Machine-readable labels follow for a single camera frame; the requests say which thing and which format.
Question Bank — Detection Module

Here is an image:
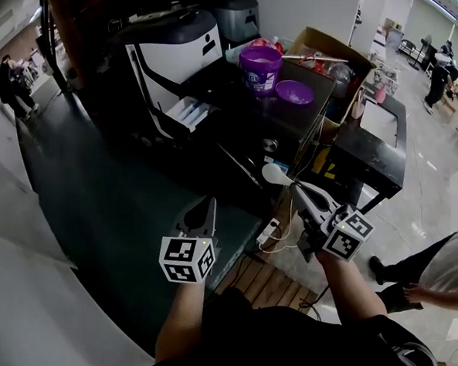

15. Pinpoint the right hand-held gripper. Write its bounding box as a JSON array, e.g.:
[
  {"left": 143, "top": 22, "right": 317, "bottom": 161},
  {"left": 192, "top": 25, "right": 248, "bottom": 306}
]
[{"left": 289, "top": 177, "right": 377, "bottom": 267}]

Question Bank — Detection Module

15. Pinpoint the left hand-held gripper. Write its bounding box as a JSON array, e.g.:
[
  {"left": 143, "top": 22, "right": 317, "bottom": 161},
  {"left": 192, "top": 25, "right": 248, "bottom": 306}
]
[{"left": 154, "top": 196, "right": 222, "bottom": 287}]

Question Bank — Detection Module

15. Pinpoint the white plastic spoon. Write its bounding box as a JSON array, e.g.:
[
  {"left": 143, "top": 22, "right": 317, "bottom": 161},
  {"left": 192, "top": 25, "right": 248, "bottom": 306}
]
[{"left": 260, "top": 161, "right": 304, "bottom": 190}]

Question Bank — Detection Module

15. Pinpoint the white detergent drawer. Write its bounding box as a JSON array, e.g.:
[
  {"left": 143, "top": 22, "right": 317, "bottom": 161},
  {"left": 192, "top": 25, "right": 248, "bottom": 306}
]
[{"left": 165, "top": 94, "right": 221, "bottom": 135}]

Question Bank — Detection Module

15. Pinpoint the purple plastic tub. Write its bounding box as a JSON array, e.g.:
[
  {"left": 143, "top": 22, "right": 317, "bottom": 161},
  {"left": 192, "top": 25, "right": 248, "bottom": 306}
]
[{"left": 238, "top": 43, "right": 287, "bottom": 99}]

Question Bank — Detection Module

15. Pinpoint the person's left forearm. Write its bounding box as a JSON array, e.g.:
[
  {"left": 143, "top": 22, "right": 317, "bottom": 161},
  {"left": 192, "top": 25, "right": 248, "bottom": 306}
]
[{"left": 149, "top": 278, "right": 212, "bottom": 364}]

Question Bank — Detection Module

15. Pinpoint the person's right forearm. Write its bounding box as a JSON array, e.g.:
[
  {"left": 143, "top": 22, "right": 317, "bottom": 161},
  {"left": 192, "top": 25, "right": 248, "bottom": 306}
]
[{"left": 316, "top": 246, "right": 389, "bottom": 327}]

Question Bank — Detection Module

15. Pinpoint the pink detergent refill pouch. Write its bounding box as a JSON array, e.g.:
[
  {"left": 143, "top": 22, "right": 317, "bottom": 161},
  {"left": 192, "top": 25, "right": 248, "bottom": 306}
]
[{"left": 223, "top": 35, "right": 287, "bottom": 63}]

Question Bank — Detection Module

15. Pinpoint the white power strip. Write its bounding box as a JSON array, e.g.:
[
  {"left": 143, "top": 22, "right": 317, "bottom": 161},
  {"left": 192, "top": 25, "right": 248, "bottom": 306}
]
[{"left": 255, "top": 218, "right": 283, "bottom": 248}]

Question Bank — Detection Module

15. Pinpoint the black stone table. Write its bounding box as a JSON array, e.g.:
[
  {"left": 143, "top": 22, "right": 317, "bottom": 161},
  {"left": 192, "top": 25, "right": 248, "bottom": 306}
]
[{"left": 331, "top": 89, "right": 412, "bottom": 206}]

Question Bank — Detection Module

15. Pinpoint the dark green platform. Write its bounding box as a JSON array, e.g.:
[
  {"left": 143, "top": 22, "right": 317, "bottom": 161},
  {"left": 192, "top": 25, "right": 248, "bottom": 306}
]
[{"left": 14, "top": 80, "right": 273, "bottom": 365}]

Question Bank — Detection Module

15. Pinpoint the wooden slatted floor board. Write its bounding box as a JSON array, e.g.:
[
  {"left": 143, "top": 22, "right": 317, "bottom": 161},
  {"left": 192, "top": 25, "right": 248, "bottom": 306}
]
[{"left": 213, "top": 249, "right": 320, "bottom": 316}]

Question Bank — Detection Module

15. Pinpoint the pale pink cup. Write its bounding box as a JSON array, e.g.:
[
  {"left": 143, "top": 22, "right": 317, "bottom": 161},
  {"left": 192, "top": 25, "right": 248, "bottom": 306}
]
[{"left": 352, "top": 91, "right": 366, "bottom": 120}]

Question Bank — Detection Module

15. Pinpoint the purple tub lid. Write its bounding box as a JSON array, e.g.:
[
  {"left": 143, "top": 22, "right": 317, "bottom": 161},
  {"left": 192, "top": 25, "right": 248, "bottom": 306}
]
[{"left": 275, "top": 78, "right": 315, "bottom": 107}]

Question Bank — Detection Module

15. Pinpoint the person's black shirt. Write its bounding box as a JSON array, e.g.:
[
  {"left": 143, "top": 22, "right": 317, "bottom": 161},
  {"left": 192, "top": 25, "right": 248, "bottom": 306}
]
[{"left": 137, "top": 273, "right": 438, "bottom": 366}]

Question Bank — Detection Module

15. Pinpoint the open cardboard box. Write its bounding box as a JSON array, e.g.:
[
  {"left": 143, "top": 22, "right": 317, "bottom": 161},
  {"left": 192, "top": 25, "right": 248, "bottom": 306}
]
[{"left": 283, "top": 22, "right": 382, "bottom": 137}]

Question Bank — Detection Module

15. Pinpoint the white black-trimmed appliance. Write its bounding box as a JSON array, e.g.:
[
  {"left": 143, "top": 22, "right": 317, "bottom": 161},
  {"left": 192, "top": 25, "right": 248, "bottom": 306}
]
[{"left": 104, "top": 6, "right": 229, "bottom": 144}]

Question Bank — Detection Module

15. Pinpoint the grey round-topped appliance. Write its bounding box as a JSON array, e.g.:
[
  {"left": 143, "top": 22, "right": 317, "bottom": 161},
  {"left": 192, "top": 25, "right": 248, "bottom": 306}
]
[{"left": 208, "top": 0, "right": 263, "bottom": 51}]

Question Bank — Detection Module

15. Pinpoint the white cable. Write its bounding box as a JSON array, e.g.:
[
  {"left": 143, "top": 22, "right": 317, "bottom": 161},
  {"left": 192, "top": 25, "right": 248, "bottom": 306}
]
[{"left": 255, "top": 196, "right": 310, "bottom": 255}]

